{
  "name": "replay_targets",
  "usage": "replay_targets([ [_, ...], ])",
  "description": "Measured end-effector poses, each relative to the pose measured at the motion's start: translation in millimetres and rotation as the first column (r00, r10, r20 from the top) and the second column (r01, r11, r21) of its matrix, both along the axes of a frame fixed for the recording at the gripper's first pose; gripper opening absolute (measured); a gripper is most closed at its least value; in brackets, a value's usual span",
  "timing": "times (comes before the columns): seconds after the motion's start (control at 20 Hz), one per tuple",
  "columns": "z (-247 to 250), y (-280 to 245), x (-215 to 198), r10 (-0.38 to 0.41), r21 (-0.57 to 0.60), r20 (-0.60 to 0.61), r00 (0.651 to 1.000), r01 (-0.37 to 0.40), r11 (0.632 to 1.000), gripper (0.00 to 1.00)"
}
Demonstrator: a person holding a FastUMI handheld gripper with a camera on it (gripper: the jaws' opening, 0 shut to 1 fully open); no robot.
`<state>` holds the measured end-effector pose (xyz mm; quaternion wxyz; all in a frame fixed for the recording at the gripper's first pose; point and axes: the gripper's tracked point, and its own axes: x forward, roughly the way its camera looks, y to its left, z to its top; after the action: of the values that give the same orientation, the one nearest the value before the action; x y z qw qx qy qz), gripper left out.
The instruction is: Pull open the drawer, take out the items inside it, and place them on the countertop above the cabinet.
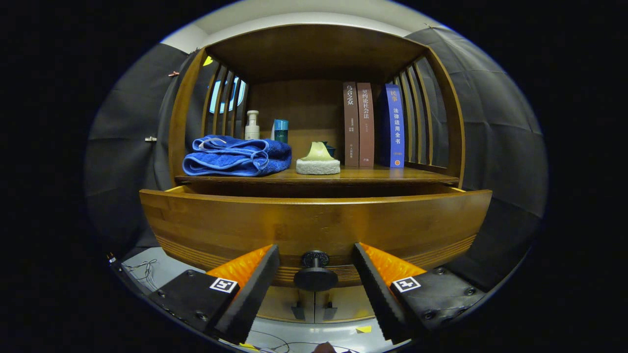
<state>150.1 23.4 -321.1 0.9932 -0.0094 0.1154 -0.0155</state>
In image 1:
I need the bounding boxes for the brown wooden cabinet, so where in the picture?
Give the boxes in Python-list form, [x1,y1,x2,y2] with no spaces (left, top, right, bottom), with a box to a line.
[168,24,466,324]

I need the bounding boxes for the tangled floor cables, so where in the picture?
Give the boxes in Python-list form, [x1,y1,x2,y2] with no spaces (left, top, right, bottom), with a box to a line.
[123,259,160,291]

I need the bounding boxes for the dark brown book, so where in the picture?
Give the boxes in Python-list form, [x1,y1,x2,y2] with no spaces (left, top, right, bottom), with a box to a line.
[343,81,360,167]

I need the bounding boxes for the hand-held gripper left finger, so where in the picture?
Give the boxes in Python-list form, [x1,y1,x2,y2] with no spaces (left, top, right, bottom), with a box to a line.
[146,244,281,345]

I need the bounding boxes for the folded blue towel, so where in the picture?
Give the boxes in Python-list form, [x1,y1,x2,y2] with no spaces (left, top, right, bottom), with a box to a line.
[182,135,292,177]

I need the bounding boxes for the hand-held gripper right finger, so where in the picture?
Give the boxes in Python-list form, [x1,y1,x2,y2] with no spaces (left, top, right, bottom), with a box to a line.
[352,242,487,344]

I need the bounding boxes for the blue book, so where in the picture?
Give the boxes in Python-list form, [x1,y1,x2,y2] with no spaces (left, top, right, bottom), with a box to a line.
[380,83,406,169]

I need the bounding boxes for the white pump bottle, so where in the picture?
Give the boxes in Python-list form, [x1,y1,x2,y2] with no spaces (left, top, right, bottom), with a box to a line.
[244,110,261,141]

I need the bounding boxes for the wooden countertop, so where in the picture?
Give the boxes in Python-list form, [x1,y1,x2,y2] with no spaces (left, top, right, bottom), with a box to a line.
[175,164,459,186]

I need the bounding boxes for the thin floor cable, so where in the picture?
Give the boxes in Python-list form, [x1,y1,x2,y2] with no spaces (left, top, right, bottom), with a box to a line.
[248,329,354,353]

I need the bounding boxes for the green handled scrub sponge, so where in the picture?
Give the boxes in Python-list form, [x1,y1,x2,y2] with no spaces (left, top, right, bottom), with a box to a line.
[295,141,341,176]

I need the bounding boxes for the brown wooden drawer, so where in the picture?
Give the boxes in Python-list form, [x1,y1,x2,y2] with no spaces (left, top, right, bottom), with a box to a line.
[139,182,493,292]

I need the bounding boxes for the wooden cabinet door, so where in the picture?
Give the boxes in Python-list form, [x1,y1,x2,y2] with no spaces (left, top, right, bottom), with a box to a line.
[258,286,314,323]
[314,286,376,323]

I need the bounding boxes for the reddish brown book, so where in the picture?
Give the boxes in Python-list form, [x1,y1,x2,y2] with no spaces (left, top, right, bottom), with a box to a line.
[357,82,375,168]

